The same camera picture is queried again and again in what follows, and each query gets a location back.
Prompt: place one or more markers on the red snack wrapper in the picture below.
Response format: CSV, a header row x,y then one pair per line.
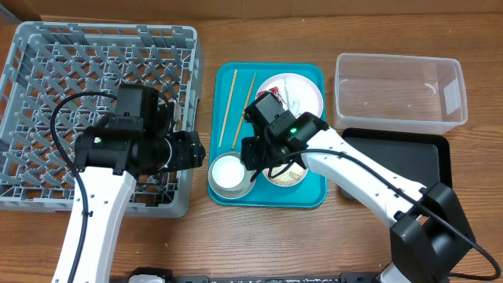
x,y
276,93

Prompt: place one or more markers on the teal serving tray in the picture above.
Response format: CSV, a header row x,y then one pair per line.
x,y
236,83

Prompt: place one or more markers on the grey plastic dish rack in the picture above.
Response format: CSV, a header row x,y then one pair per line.
x,y
61,76

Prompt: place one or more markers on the wooden chopstick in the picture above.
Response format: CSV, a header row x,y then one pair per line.
x,y
227,108
236,136

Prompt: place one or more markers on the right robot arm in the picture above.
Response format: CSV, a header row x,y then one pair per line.
x,y
429,231

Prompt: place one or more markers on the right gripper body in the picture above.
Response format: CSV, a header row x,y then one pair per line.
x,y
257,156

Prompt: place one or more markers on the white paper cup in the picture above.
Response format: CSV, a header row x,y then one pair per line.
x,y
228,172

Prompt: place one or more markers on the black waste tray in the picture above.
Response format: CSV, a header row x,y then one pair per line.
x,y
424,158

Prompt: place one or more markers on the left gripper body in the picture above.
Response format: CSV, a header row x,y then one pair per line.
x,y
184,153

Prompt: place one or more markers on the clear plastic bin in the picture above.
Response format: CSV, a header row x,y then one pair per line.
x,y
411,94

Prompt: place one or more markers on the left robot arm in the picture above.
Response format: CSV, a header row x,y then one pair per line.
x,y
137,138

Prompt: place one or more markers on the large white plate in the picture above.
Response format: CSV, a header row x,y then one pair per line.
x,y
299,93

